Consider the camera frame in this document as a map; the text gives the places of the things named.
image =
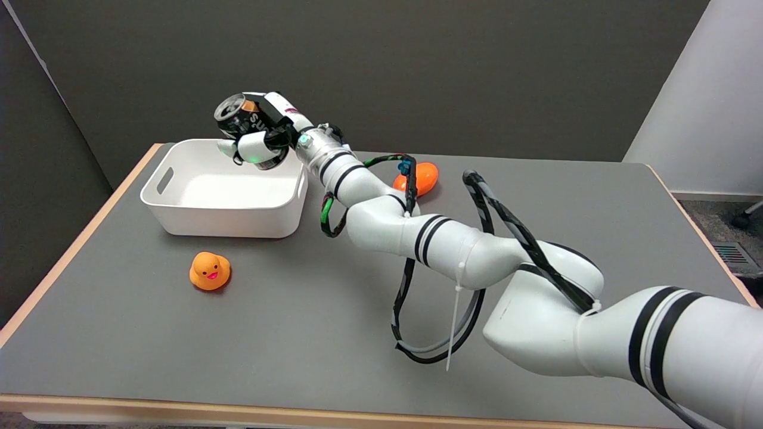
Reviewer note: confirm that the white plastic box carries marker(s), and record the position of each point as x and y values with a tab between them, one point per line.
229	190

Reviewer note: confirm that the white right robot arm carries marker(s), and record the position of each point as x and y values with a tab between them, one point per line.
477	262

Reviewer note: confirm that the floor vent grille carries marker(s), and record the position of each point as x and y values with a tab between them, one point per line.
732	254

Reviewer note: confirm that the black chair caster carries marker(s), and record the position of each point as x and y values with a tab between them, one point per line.
743	220

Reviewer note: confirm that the yellow rubber duck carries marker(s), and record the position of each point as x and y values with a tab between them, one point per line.
210	271

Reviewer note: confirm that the orange plastic mango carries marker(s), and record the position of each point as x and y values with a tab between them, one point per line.
424	178

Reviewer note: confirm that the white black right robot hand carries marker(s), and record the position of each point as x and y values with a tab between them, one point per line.
265	140

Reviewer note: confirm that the black drink can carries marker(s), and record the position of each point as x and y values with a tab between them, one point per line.
241	119

